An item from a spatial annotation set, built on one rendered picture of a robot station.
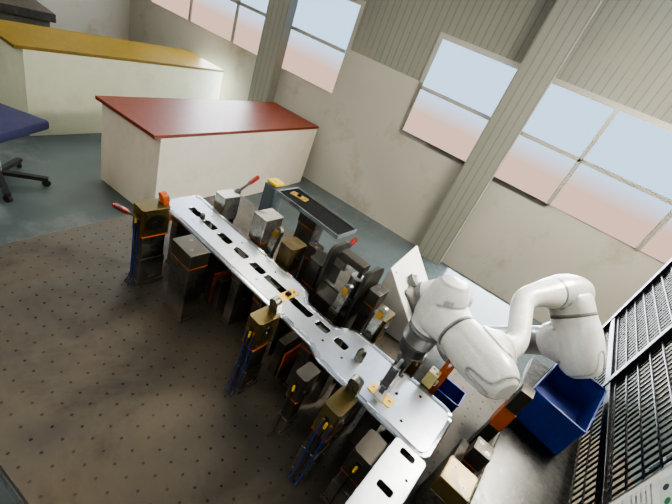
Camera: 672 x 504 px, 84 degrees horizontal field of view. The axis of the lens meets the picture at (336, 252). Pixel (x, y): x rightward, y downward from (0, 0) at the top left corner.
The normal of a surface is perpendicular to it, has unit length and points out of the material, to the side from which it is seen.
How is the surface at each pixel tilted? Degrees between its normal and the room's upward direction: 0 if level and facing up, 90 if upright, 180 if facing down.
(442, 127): 90
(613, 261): 90
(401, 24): 90
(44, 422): 0
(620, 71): 90
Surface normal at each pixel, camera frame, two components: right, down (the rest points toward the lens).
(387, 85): -0.51, 0.30
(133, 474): 0.33, -0.79
